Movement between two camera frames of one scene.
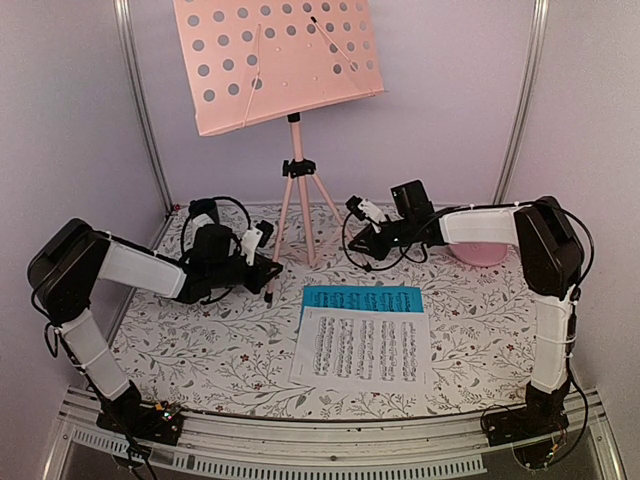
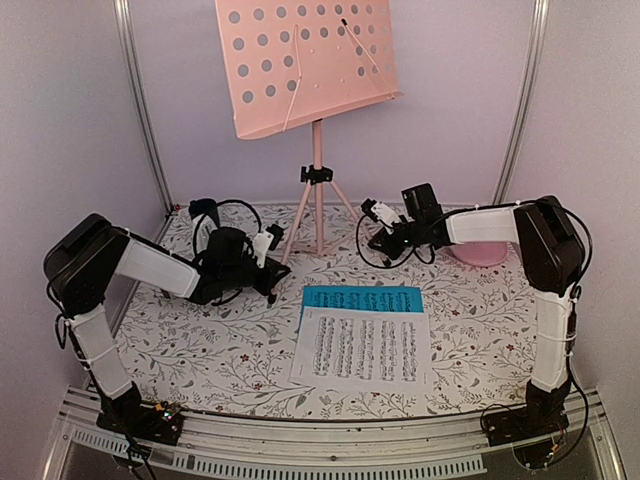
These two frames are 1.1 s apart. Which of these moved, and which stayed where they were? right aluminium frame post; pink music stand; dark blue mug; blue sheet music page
Moved: pink music stand
Stayed: dark blue mug; right aluminium frame post; blue sheet music page
